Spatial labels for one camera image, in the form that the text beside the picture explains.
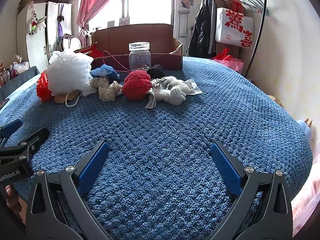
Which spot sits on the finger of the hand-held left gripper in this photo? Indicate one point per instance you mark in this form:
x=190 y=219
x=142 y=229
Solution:
x=37 y=135
x=11 y=126

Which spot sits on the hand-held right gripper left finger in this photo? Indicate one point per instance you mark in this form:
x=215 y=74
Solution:
x=93 y=165

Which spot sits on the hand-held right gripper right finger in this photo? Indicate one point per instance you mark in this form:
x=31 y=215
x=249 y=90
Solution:
x=225 y=167

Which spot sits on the white mesh bath pouf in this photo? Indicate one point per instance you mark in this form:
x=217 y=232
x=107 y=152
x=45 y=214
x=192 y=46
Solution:
x=67 y=72

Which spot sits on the red knitted plush rabbit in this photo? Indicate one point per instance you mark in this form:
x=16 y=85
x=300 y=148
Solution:
x=136 y=86

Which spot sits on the brown cardboard box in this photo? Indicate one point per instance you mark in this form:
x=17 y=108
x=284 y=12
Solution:
x=140 y=33

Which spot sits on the person's left hand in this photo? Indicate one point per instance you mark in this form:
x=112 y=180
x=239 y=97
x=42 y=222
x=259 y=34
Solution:
x=13 y=200

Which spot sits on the dark grey table cover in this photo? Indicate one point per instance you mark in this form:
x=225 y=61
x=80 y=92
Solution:
x=15 y=82

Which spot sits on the red mesh bath pouf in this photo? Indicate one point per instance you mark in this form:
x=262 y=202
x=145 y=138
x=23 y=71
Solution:
x=43 y=90

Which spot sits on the white plastic bag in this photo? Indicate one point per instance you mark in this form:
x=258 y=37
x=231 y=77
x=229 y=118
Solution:
x=21 y=67

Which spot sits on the small white cloth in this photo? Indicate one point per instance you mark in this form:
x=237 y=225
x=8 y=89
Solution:
x=86 y=91

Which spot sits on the beige knitted toy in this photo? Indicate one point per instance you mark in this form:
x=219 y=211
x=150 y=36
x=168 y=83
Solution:
x=107 y=92

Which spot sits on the blue knitted blanket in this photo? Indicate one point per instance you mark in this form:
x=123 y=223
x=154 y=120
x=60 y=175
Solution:
x=162 y=120

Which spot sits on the white wardrobe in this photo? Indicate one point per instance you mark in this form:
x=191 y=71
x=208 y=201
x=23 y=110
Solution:
x=37 y=47

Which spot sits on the clear plastic packet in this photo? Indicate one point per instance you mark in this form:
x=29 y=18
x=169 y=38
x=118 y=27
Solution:
x=195 y=88

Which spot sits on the pink bedsheet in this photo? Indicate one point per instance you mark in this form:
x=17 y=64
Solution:
x=305 y=200

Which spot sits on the light blue plush toy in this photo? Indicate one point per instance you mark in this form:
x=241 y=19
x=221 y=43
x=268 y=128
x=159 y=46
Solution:
x=305 y=130

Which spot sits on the blue plush sock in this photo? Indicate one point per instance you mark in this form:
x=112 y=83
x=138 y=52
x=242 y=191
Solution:
x=105 y=72

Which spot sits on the white fluffy plush toy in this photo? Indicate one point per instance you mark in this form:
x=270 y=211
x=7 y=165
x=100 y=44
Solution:
x=162 y=92

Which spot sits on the red paper bag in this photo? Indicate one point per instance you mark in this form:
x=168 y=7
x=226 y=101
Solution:
x=95 y=52

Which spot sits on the pink shopping bag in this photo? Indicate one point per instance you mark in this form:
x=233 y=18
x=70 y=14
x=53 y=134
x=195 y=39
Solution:
x=235 y=66

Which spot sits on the hanging stuffed toy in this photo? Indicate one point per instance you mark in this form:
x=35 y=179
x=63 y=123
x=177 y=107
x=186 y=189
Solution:
x=33 y=26

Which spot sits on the purple hanging ribbon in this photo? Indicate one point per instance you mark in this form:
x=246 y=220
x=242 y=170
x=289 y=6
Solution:
x=60 y=28

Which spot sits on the brown coat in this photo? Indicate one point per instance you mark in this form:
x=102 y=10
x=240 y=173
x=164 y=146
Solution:
x=246 y=60

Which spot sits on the black fluffy ball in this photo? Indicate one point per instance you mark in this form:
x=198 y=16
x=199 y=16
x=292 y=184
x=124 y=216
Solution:
x=156 y=70

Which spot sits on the red plastic bag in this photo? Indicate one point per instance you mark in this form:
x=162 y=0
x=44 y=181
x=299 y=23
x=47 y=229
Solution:
x=223 y=53

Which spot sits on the clear plastic jar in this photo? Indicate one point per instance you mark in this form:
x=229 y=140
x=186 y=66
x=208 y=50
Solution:
x=140 y=60

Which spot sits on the patterned brown storage bag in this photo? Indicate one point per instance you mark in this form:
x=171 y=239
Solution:
x=32 y=1

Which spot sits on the white bag red print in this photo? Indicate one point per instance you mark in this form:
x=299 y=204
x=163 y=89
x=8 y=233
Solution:
x=230 y=32

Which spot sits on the black jacket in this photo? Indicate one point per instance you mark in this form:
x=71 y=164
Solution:
x=200 y=30

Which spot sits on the small pink card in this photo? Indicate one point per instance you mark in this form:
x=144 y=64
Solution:
x=124 y=22

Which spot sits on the metal crutch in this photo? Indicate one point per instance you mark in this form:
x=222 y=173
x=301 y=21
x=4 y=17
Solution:
x=179 y=30

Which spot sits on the pink curtain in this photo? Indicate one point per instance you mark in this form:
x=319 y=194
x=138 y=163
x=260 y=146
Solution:
x=92 y=0

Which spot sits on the black clothes rack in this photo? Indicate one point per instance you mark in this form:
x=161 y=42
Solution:
x=262 y=25

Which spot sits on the red hanging bag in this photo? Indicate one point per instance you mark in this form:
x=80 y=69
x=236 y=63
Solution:
x=237 y=3

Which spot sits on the window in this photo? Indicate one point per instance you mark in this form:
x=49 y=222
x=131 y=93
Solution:
x=150 y=0

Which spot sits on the wall poster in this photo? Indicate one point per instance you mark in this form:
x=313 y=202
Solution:
x=186 y=2

